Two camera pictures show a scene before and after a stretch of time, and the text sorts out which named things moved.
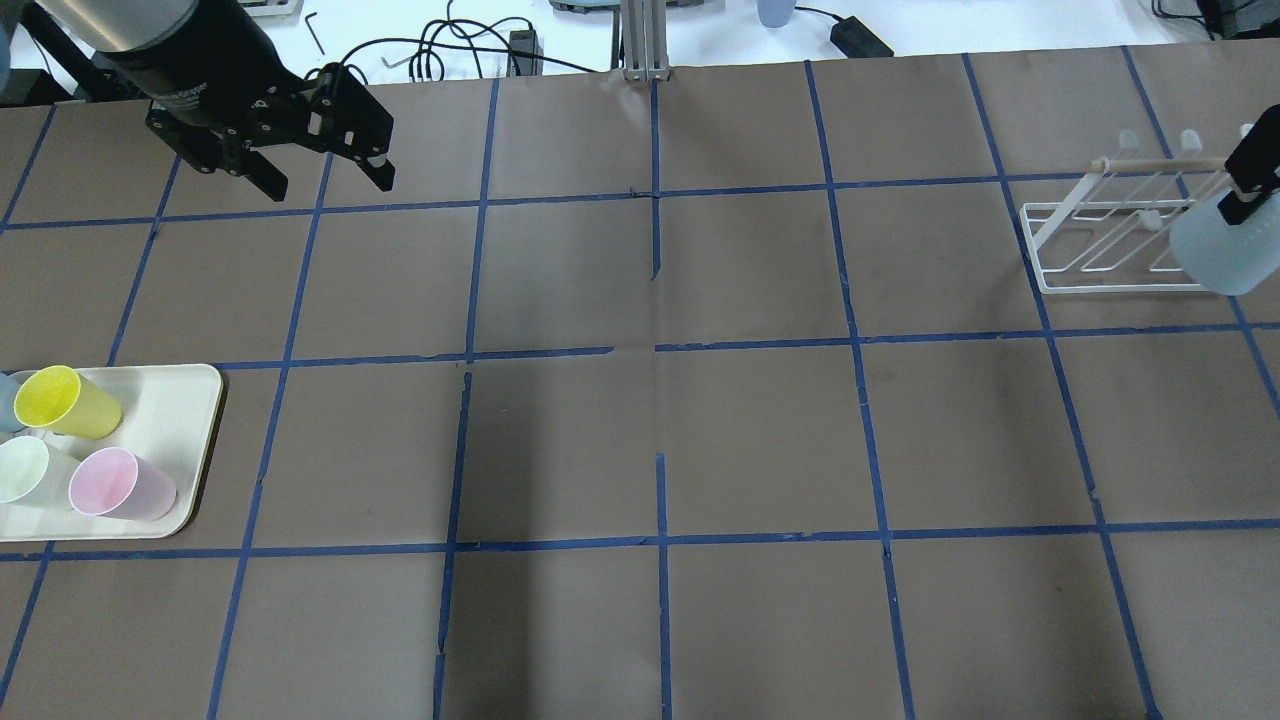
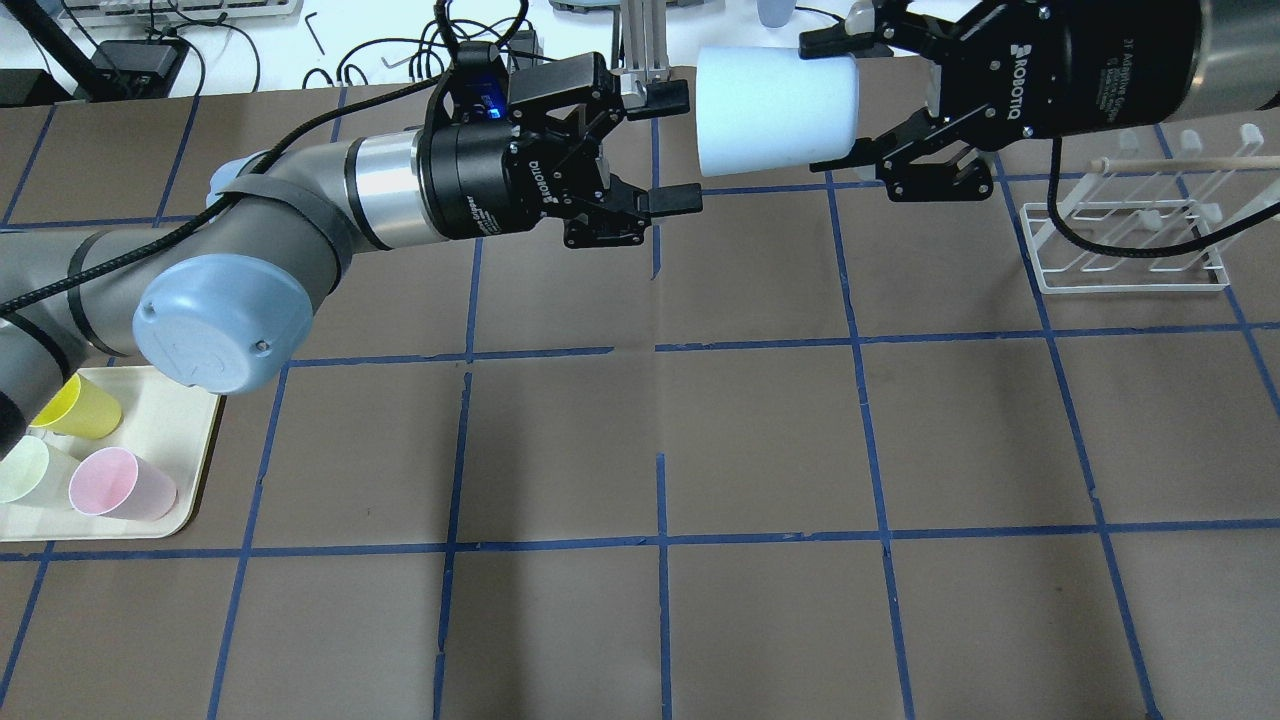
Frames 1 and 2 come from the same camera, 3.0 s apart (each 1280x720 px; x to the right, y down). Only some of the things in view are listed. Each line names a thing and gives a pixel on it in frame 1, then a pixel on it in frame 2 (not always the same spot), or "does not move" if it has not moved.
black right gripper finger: [1252, 165] to [923, 159]
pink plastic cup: [113, 482] does not move
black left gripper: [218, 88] to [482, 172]
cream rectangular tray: [168, 415] does not move
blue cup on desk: [775, 13] does not move
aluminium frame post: [644, 37] does not move
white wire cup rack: [1117, 239] does not move
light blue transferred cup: [1233, 259] to [761, 108]
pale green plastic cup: [31, 471] does not move
